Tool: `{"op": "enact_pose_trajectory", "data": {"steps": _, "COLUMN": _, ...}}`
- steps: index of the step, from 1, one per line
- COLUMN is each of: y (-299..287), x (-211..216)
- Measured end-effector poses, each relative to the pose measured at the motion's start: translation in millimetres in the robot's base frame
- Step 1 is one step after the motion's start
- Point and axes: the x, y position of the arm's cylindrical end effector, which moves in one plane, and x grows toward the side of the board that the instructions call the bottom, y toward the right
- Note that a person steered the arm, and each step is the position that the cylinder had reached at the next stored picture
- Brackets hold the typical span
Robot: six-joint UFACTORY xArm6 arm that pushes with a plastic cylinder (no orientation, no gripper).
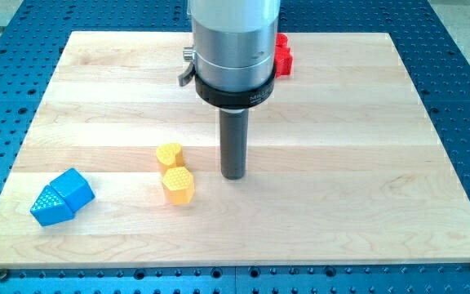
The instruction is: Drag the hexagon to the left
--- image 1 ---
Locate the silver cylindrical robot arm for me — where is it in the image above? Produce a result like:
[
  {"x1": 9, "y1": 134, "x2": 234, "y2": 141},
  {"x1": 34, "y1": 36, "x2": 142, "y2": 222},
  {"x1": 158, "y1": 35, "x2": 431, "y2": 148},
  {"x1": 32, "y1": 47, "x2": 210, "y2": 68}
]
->
[{"x1": 178, "y1": 0, "x2": 280, "y2": 180}]

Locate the blue triangle block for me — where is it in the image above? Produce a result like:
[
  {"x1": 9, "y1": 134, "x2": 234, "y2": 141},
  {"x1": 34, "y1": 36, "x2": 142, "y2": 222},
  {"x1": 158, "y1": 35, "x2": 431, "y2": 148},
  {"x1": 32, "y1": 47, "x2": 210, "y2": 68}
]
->
[{"x1": 30, "y1": 185, "x2": 75, "y2": 226}]

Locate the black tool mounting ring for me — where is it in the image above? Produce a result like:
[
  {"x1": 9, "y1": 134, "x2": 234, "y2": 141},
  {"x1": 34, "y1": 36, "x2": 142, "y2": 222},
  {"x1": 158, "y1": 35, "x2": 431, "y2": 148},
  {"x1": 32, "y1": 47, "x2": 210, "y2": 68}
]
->
[{"x1": 194, "y1": 69, "x2": 276, "y2": 109}]

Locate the blue cube block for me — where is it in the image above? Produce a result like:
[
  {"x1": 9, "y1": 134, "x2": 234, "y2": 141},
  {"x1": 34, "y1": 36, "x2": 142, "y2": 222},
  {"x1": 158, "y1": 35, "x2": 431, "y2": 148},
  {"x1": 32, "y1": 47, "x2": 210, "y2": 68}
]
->
[{"x1": 50, "y1": 168, "x2": 95, "y2": 212}]

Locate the yellow heart block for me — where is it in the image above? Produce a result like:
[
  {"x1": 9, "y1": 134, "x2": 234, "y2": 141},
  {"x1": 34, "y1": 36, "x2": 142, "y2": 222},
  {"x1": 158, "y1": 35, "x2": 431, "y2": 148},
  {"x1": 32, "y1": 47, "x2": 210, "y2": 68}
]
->
[{"x1": 156, "y1": 142, "x2": 184, "y2": 175}]

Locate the yellow hexagon block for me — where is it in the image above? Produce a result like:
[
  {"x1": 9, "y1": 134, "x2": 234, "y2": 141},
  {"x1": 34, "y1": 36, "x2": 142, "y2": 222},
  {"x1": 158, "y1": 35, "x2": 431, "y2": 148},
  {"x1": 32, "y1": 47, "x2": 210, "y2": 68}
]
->
[{"x1": 162, "y1": 167, "x2": 195, "y2": 205}]

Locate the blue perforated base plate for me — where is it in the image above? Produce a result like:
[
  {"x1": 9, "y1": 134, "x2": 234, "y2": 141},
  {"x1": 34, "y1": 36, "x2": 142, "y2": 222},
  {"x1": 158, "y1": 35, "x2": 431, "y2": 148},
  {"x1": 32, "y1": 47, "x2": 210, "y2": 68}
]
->
[{"x1": 0, "y1": 0, "x2": 470, "y2": 293}]

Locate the red block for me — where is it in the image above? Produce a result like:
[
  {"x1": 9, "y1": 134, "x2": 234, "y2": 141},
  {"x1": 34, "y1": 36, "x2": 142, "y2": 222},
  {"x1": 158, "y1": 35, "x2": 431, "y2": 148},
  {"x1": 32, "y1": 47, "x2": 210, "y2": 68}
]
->
[{"x1": 274, "y1": 33, "x2": 293, "y2": 78}]

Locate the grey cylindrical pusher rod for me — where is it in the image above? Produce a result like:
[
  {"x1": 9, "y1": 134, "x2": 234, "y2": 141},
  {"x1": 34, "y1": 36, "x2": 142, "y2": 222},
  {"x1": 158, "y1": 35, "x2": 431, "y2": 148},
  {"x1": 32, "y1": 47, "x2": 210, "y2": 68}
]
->
[{"x1": 219, "y1": 109, "x2": 249, "y2": 180}]

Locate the light wooden board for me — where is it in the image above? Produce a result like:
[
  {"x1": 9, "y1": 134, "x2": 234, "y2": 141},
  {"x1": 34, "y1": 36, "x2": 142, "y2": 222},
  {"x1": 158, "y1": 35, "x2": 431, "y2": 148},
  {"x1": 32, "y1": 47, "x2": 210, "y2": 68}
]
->
[{"x1": 0, "y1": 31, "x2": 470, "y2": 269}]

